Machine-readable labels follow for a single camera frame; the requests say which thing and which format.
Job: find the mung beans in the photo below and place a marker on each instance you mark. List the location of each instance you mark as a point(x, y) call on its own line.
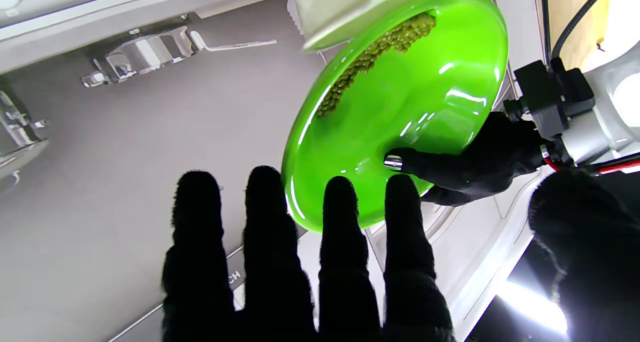
point(380, 47)

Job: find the green plastic bowl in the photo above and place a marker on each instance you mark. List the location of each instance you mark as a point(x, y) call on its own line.
point(425, 92)

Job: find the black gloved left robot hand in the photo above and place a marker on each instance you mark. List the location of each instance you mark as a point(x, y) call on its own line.
point(480, 167)

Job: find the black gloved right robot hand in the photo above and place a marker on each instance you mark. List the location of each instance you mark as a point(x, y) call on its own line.
point(270, 282)

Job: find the cream plastic funnel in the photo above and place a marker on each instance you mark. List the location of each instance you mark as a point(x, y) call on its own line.
point(340, 7)

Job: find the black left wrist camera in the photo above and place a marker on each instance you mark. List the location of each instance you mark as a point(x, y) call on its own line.
point(550, 97)

